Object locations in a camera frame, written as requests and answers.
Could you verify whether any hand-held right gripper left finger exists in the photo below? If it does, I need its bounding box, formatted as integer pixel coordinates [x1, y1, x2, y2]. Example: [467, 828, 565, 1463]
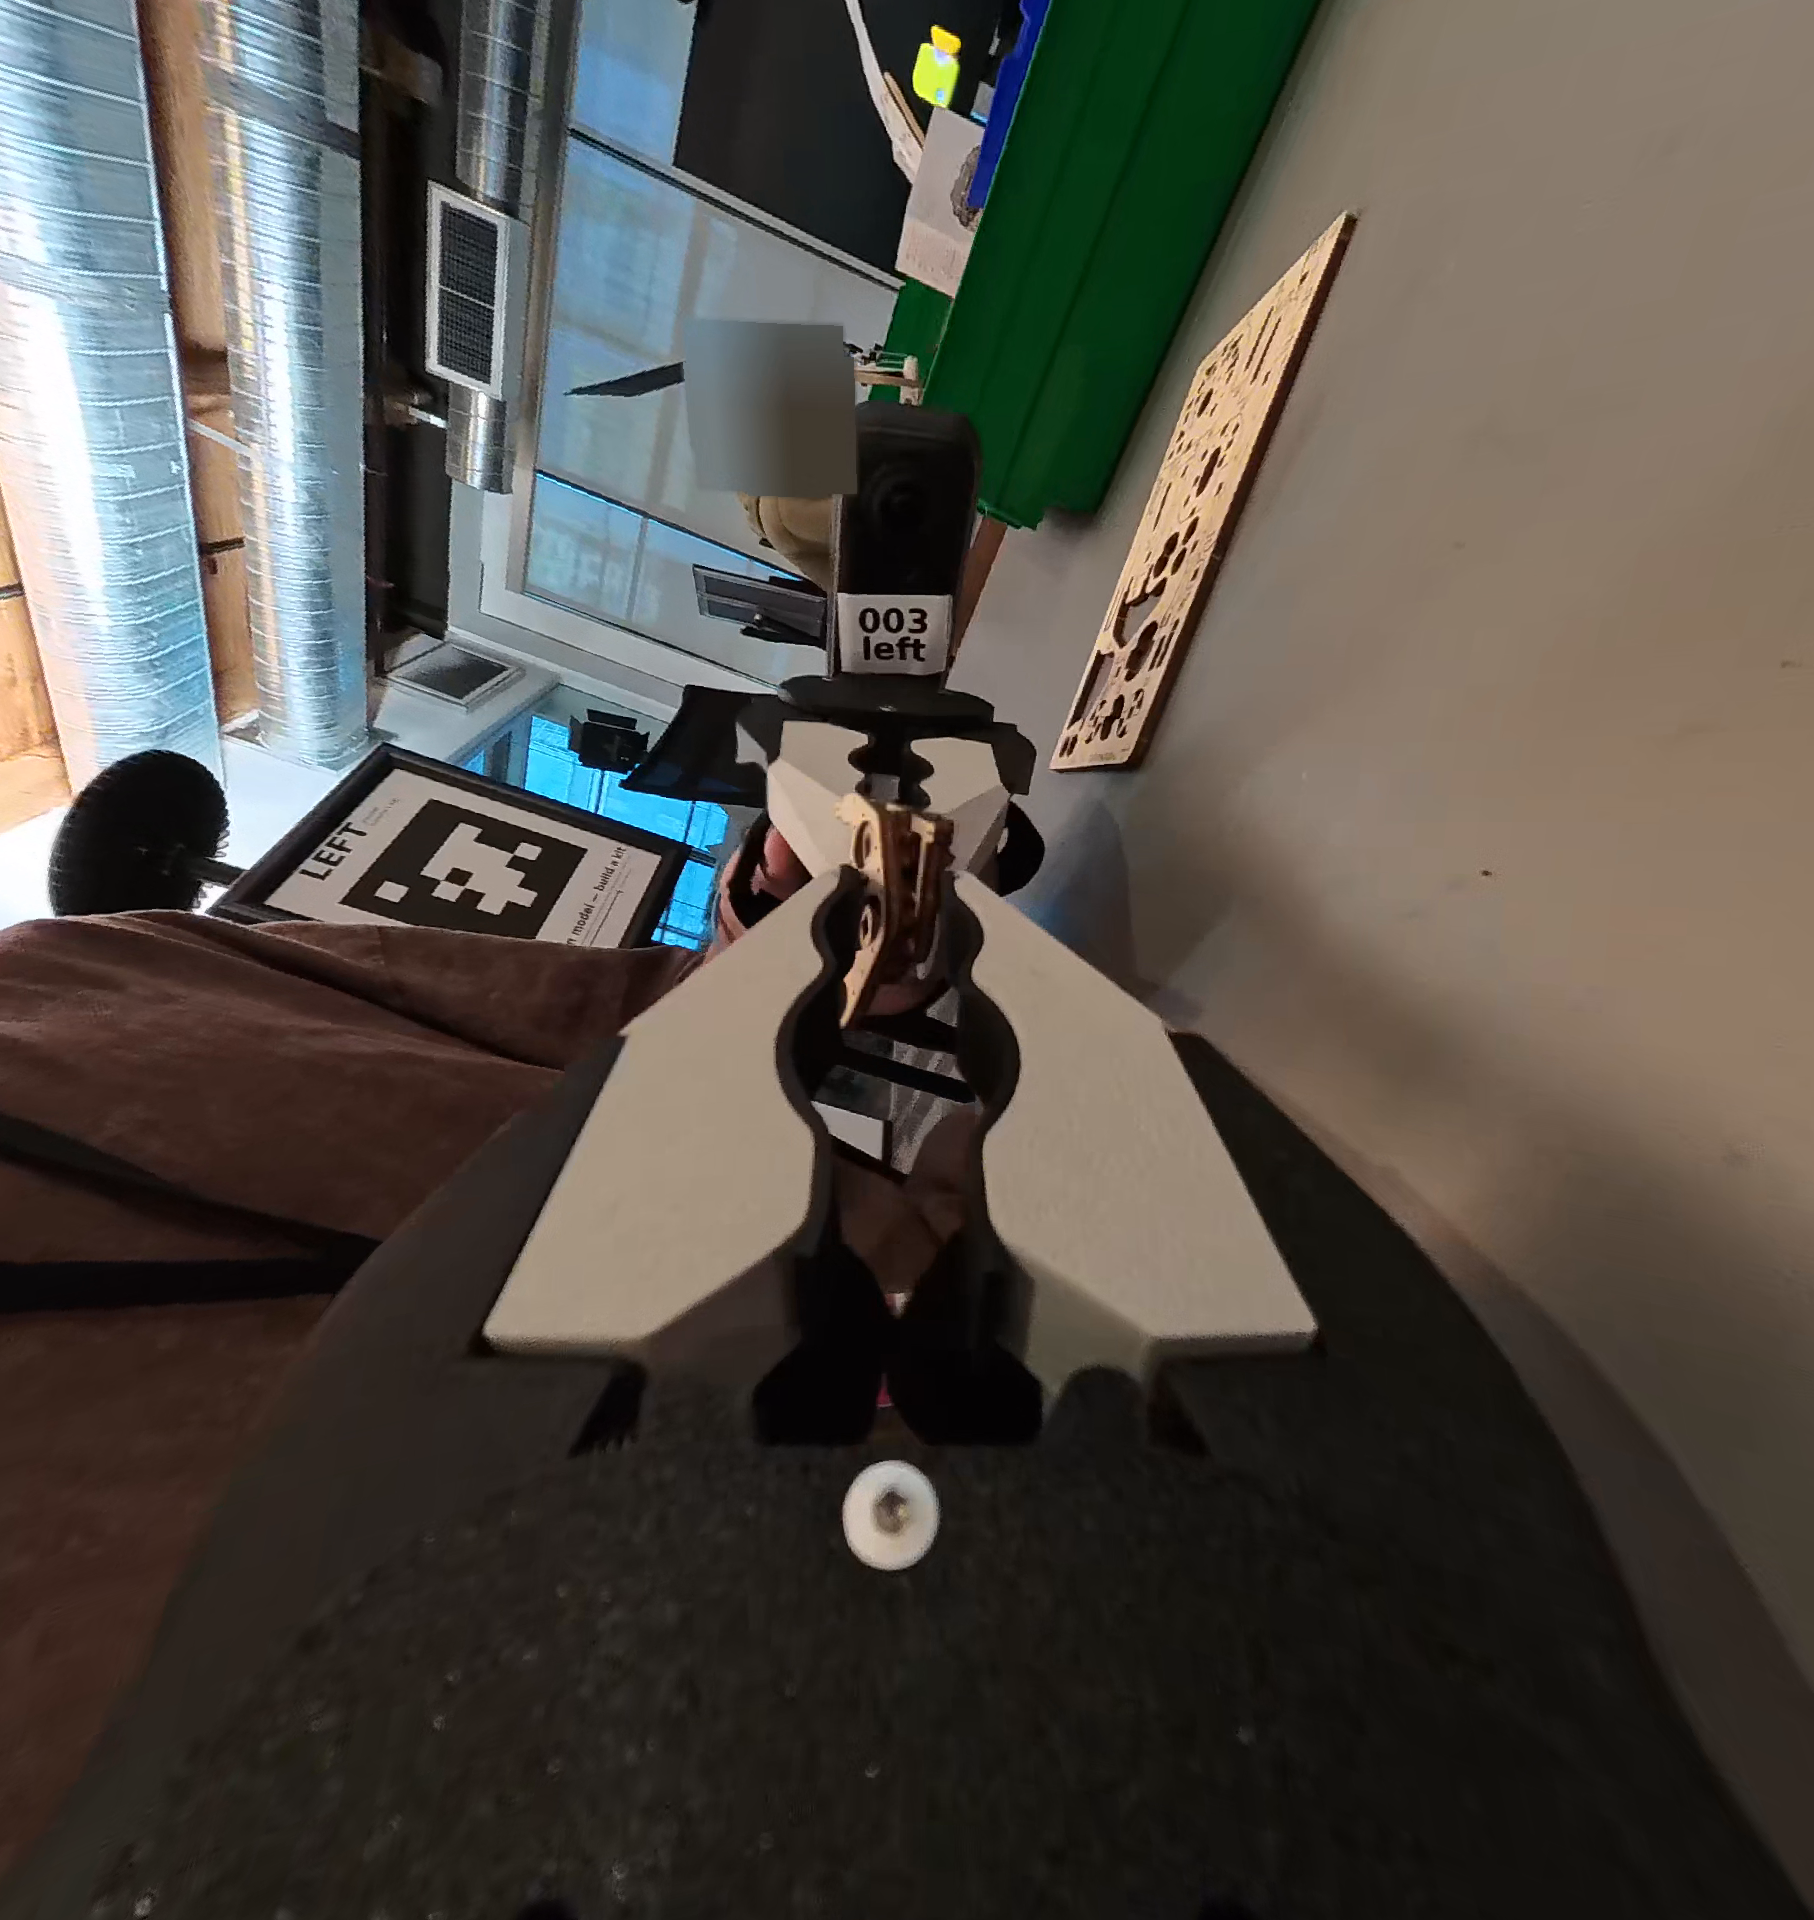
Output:
[485, 863, 866, 1376]

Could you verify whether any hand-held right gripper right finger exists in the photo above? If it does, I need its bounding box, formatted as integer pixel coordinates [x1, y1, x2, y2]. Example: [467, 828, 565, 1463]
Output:
[948, 874, 1319, 1392]

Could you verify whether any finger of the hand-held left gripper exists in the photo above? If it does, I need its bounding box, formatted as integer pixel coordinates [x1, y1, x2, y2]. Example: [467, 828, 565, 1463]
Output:
[765, 755, 875, 891]
[926, 755, 1011, 888]

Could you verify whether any wooden gear model assembly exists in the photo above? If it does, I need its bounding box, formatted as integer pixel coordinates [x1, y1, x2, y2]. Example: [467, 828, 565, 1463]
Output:
[832, 793, 956, 1034]

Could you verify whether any laser-cut wooden parts sheet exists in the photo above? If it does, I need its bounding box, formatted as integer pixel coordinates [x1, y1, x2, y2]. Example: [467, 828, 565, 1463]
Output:
[1049, 212, 1358, 774]

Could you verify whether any white model kit box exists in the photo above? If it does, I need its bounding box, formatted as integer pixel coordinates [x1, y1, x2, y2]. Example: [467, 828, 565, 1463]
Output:
[896, 105, 990, 291]

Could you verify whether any person's left hand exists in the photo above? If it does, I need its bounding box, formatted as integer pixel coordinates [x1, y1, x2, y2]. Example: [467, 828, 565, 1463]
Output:
[714, 821, 796, 970]

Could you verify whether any green plastic bin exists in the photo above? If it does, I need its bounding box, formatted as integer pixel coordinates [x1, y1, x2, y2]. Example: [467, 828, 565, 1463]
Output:
[893, 0, 1324, 523]

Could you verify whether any person's brown shirt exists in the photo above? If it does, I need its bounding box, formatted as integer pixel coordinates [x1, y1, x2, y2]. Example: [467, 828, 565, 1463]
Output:
[0, 907, 706, 1876]

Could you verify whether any black monitor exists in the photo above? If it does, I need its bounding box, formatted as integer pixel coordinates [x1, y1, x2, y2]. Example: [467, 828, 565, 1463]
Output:
[674, 0, 908, 197]

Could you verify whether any framed marker sign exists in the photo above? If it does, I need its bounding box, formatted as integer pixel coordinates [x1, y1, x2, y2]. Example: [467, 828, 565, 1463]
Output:
[208, 742, 694, 956]

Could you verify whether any blue plastic bin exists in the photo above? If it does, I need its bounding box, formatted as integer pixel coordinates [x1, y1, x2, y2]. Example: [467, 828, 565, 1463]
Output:
[981, 0, 1054, 129]

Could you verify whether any white vent grille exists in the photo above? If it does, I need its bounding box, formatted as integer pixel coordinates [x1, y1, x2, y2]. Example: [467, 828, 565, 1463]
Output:
[424, 185, 526, 390]

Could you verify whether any black round stand disc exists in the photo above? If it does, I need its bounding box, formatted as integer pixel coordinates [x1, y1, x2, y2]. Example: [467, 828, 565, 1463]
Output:
[46, 749, 233, 920]

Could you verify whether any black lanyard strap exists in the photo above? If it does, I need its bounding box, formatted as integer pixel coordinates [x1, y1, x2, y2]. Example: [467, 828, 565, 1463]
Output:
[0, 1094, 384, 1323]

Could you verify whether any silver ventilation duct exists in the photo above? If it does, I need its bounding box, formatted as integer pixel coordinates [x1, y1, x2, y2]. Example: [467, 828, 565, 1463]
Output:
[195, 0, 376, 772]
[0, 0, 225, 782]
[450, 0, 585, 498]

